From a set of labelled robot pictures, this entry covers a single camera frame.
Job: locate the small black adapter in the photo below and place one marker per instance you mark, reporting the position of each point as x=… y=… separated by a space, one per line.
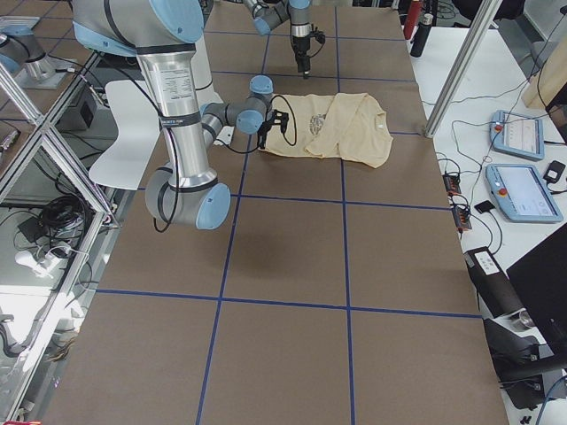
x=554 y=171

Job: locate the aluminium frame post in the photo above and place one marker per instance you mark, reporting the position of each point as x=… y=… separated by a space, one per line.
x=466 y=53

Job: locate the black box with label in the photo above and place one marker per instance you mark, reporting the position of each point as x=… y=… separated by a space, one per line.
x=491 y=283

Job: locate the white central pedestal column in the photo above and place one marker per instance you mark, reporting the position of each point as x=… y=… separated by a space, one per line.
x=203 y=80

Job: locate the white chair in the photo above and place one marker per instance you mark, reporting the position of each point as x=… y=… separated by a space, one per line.
x=123 y=164

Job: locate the orange black electronics module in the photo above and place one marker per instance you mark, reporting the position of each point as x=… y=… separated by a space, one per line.
x=452 y=184

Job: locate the black water bottle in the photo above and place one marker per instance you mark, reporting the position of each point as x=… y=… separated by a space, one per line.
x=421 y=36

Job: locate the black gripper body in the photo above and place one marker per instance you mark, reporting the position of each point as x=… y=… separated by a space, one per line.
x=264 y=133
x=299 y=47

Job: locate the black monitor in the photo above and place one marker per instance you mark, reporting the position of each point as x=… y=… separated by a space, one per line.
x=539 y=280

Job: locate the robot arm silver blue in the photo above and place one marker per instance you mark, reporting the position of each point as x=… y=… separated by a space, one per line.
x=267 y=17
x=163 y=37

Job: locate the near blue teach pendant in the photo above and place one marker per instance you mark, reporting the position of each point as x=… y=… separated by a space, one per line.
x=521 y=194

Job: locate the far blue teach pendant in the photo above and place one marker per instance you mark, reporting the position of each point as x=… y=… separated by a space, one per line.
x=517 y=135

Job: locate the beige long sleeve shirt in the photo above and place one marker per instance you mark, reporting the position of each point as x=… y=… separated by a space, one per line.
x=348 y=126

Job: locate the blue teach pendant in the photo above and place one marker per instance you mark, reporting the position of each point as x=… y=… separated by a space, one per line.
x=517 y=135
x=521 y=194

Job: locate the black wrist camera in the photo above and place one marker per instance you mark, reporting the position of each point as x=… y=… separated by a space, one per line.
x=318 y=35
x=280 y=119

